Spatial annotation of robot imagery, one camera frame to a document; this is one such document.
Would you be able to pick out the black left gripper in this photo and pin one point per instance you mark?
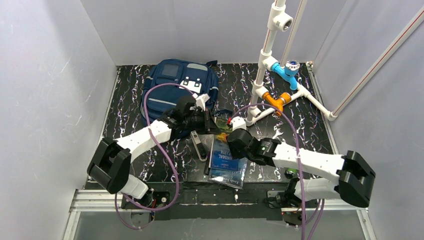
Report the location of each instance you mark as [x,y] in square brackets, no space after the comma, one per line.
[207,122]

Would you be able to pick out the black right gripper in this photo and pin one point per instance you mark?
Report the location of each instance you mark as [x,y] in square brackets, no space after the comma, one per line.
[232,144]

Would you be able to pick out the Animal Farm book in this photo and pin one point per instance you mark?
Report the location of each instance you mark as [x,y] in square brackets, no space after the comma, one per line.
[220,156]

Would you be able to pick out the blue book underneath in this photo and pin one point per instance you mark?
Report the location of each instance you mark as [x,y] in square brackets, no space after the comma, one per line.
[231,178]

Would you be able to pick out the navy blue student backpack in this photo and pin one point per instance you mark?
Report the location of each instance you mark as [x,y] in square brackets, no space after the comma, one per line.
[172,79]

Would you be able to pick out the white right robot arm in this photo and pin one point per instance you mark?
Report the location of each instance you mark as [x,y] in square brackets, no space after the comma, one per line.
[347,177]

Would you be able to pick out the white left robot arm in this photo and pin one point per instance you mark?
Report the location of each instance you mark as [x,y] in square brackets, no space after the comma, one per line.
[110,164]

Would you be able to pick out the silver wrench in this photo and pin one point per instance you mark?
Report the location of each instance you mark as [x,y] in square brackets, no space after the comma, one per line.
[278,133]

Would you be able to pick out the purple black marker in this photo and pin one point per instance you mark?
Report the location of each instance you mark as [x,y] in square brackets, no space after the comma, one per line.
[207,168]

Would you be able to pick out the green white plastic tap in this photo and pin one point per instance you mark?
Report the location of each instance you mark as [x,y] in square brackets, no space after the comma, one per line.
[291,172]

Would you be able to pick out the orange plastic tap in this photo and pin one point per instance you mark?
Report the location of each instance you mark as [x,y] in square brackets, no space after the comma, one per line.
[279,102]

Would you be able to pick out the blue plastic tap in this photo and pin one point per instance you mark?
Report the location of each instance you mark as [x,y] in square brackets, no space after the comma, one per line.
[288,72]

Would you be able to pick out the thin white rear pole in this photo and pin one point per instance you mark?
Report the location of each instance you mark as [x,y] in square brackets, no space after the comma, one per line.
[294,28]

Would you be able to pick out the white pole with red stripe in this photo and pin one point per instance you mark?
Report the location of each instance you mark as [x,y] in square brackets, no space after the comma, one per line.
[398,41]

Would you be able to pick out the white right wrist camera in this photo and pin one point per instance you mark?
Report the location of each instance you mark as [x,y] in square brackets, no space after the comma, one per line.
[238,123]

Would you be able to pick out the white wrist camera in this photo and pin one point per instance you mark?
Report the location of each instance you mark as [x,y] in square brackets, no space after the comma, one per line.
[200,100]
[238,123]

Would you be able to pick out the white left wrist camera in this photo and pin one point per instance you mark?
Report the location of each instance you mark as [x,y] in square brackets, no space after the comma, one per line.
[200,100]

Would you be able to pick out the white PVC pipe frame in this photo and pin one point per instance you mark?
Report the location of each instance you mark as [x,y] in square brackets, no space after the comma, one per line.
[262,103]

